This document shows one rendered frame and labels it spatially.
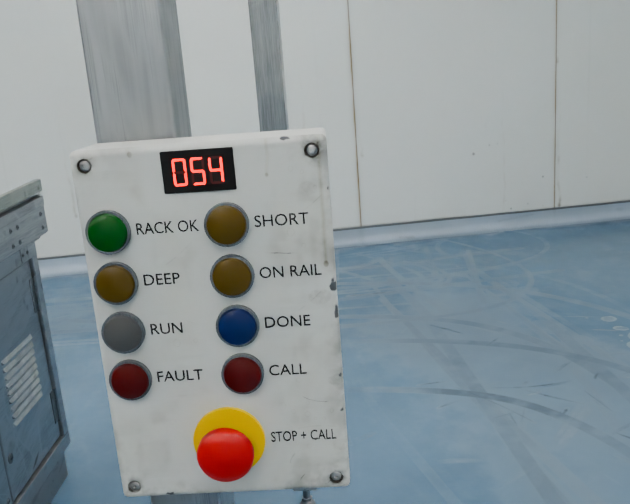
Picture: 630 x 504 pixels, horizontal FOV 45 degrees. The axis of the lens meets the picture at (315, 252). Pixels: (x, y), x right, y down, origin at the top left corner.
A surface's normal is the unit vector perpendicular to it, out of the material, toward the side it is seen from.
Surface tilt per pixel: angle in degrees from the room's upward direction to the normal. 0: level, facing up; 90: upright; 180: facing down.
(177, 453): 90
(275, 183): 90
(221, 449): 85
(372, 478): 0
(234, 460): 89
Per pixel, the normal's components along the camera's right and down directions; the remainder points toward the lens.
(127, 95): -0.03, 0.27
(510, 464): -0.07, -0.96
